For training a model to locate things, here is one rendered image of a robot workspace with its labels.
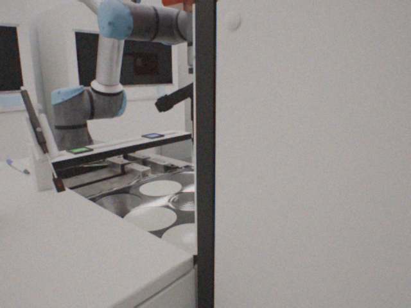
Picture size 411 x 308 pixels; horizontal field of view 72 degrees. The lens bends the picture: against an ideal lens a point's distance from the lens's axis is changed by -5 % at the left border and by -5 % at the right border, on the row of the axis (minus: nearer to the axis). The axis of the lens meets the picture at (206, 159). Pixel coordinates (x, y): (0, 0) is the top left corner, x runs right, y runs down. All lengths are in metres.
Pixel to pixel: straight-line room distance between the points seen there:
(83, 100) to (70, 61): 2.80
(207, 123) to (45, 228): 0.27
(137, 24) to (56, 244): 0.45
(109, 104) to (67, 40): 2.83
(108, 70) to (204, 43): 0.87
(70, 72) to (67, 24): 0.55
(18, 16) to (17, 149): 1.38
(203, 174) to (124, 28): 0.43
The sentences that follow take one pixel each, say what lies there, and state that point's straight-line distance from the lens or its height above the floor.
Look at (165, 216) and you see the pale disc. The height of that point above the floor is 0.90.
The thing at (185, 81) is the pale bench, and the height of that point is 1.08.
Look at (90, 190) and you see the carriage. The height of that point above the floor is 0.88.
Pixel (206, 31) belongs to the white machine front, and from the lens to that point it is 0.27.
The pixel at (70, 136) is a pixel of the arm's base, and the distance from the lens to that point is 1.13.
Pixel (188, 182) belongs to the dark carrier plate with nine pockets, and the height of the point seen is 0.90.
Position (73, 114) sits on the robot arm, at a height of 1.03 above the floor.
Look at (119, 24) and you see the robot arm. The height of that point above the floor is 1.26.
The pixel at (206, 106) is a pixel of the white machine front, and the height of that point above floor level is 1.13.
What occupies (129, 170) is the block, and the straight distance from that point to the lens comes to 0.87.
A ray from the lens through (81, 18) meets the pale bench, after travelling 4.07.
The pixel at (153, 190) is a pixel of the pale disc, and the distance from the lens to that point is 0.70.
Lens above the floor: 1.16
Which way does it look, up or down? 16 degrees down
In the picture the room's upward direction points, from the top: straight up
